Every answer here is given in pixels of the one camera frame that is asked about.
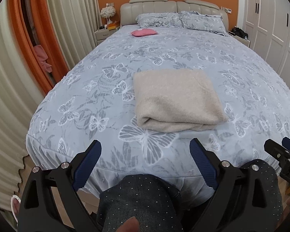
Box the butterfly pillow left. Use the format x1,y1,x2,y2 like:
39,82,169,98
136,13,183,28

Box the white flower lamp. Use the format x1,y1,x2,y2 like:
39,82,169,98
100,6,116,24

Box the butterfly pillow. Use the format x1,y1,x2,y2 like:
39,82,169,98
179,11,228,36
136,13,183,28

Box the right nightstand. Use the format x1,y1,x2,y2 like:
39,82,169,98
228,31,250,48

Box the nightstand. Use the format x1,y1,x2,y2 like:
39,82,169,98
95,28,118,45
228,31,250,48

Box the black items on nightstand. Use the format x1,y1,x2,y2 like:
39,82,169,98
229,26,248,39

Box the person's left hand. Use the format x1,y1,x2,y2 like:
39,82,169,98
116,216,140,232

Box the left nightstand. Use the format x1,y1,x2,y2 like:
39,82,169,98
95,28,118,45

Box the orange box on nightstand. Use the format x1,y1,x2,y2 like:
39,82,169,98
107,21,120,30

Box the cream curtain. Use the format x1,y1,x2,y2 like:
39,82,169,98
0,0,102,210

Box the beige knit sweater black hearts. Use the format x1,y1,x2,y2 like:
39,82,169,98
133,69,228,132

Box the white wardrobe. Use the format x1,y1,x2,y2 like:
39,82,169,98
244,0,290,89

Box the pink cloth on bed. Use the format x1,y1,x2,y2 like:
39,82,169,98
131,29,158,37

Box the pink hanging garment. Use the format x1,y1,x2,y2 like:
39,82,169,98
33,44,52,73

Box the blue butterfly bed cover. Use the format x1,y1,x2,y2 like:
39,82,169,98
26,25,290,203

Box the orange curtain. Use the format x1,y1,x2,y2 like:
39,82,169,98
8,0,69,94

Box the pink white slipper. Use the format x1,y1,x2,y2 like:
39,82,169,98
10,195,21,223

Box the butterfly pillow right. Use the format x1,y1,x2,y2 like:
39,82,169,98
179,11,228,36

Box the beige leather headboard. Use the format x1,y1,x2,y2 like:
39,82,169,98
120,0,229,30

